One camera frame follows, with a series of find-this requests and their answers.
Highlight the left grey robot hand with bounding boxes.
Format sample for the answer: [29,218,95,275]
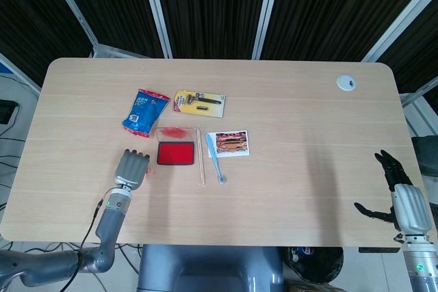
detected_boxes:
[113,148,152,191]

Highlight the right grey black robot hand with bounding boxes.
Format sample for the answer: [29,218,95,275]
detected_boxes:
[354,149,434,233]

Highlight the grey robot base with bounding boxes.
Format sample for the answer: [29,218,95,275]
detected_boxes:
[136,244,285,292]

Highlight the dark grey bulky object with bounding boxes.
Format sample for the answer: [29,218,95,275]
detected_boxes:
[411,135,438,183]

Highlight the black desk control panel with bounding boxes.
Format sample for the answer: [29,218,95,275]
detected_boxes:
[358,246,402,254]

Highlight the blue snack bag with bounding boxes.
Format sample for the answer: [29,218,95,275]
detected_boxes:
[122,88,171,140]

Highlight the wrapped wooden chopsticks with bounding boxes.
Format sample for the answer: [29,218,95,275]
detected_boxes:
[194,127,207,189]

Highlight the light blue toothbrush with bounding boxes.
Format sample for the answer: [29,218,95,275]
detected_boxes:
[204,132,228,185]

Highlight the yellow razor blister pack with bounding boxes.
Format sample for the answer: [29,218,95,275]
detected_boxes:
[172,89,228,119]

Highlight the photo postcard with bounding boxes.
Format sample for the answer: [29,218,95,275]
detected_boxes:
[207,129,250,159]

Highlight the black trash bin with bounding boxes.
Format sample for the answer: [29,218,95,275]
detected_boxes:
[283,246,344,286]

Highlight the black floor device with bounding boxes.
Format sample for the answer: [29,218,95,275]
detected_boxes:
[0,99,19,124]

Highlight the red ink pad dark frame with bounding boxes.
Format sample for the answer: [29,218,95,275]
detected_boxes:
[156,141,197,167]

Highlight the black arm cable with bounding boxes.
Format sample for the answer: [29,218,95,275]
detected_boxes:
[60,198,105,292]

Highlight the white desk cable grommet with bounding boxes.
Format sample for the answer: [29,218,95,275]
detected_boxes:
[335,73,358,92]

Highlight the white partition post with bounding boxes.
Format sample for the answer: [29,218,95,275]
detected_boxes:
[252,0,285,61]
[140,0,173,59]
[361,0,438,64]
[42,0,101,59]

